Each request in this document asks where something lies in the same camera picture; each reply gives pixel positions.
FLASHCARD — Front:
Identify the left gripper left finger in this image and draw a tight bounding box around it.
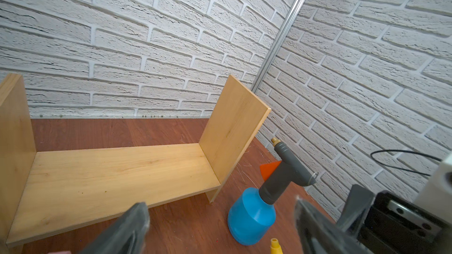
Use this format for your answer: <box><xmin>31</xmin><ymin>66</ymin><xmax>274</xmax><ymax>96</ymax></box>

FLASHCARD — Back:
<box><xmin>81</xmin><ymin>202</ymin><xmax>150</xmax><ymax>254</ymax></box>

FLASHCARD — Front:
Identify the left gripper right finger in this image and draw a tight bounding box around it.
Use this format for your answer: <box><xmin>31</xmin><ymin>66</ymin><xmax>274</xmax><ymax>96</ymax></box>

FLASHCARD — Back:
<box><xmin>294</xmin><ymin>198</ymin><xmax>367</xmax><ymax>254</ymax></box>

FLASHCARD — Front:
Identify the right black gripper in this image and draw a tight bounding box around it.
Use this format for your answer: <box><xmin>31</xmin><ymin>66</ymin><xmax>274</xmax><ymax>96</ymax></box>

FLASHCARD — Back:
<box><xmin>336</xmin><ymin>184</ymin><xmax>452</xmax><ymax>254</ymax></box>

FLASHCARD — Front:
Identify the blue grey pressure sprayer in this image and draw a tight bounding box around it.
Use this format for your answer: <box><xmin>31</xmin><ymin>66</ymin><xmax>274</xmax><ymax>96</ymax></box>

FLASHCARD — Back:
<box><xmin>227</xmin><ymin>138</ymin><xmax>318</xmax><ymax>246</ymax></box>

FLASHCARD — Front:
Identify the wooden shelf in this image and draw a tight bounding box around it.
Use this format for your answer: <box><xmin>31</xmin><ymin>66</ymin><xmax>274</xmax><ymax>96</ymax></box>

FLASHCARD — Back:
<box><xmin>1</xmin><ymin>74</ymin><xmax>271</xmax><ymax>254</ymax></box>

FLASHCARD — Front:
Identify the yellow watering can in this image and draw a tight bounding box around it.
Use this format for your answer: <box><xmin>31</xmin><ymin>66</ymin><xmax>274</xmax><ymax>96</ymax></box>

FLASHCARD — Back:
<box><xmin>270</xmin><ymin>238</ymin><xmax>283</xmax><ymax>254</ymax></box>

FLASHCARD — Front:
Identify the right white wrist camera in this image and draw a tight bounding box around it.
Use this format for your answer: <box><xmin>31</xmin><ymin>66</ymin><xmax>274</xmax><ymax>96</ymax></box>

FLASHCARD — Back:
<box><xmin>414</xmin><ymin>154</ymin><xmax>452</xmax><ymax>225</ymax></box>

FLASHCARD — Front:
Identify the right corner aluminium post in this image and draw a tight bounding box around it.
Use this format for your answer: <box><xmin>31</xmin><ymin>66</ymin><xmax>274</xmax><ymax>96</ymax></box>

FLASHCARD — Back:
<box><xmin>251</xmin><ymin>0</ymin><xmax>306</xmax><ymax>93</ymax></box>

